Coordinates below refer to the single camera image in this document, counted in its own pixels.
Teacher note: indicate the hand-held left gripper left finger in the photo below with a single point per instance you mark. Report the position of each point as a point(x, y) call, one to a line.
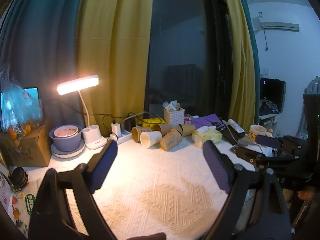
point(105, 166)

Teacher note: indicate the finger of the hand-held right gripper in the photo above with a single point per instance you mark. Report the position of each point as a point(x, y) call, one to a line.
point(247, 153)
point(267, 141)

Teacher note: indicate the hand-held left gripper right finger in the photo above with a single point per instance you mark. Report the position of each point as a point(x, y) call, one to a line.
point(216, 166)

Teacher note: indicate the patterned brown paper cup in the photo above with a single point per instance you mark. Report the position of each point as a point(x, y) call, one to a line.
point(171, 140)

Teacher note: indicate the white paper cup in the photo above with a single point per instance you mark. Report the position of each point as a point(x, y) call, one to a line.
point(151, 138)

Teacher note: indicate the white mug with yellow print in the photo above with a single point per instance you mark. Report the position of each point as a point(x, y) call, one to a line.
point(256, 133)

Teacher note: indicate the black flat case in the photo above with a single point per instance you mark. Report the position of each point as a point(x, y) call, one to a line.
point(231, 136)

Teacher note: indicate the white tube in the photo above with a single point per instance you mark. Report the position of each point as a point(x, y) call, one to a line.
point(235, 125)

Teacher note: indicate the yellow tissue pack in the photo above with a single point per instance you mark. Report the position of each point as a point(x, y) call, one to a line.
point(206, 136)

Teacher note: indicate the white power strip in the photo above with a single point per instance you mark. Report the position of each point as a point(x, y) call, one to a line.
point(123, 137)

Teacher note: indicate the purple rimmed white plate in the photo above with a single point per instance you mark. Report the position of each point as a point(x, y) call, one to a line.
point(68, 155)

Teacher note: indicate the white charger plug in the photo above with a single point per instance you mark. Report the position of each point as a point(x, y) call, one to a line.
point(116, 128)

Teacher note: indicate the white desk lamp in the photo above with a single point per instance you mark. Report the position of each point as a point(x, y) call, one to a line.
point(87, 130)

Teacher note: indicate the purple cloth pouch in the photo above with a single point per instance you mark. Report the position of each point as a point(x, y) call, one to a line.
point(206, 121)

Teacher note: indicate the black monitor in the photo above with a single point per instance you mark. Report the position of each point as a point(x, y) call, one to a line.
point(272, 95)

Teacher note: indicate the purple bowl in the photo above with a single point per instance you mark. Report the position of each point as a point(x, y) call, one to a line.
point(65, 140)

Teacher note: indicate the black charger plug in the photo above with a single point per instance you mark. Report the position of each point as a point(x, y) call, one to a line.
point(130, 125)

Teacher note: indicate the white textured tablecloth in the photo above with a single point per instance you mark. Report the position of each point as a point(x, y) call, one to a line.
point(155, 185)

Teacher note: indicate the small pink box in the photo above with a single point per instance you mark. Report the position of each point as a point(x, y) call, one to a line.
point(187, 120)

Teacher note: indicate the white woven basket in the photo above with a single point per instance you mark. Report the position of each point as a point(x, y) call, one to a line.
point(174, 117)

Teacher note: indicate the yellow plastic bag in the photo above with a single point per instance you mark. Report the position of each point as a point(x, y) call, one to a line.
point(152, 122)

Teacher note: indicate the cardboard box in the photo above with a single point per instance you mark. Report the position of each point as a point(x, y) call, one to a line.
point(30, 150)

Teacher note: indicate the yellow curtain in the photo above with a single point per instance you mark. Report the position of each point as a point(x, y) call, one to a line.
point(241, 62)
point(115, 55)

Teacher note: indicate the round black case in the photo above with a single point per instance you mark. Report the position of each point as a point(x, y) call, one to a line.
point(19, 177)

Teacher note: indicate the fruit printed sheet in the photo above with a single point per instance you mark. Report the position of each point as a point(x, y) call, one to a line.
point(11, 205)

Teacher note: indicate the tablet screen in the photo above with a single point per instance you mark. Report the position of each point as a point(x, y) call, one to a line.
point(31, 92)

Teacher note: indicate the clear plastic bag of oranges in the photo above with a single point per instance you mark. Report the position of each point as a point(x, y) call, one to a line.
point(18, 105)

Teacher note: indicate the white air conditioner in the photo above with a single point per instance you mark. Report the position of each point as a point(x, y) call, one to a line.
point(277, 25)

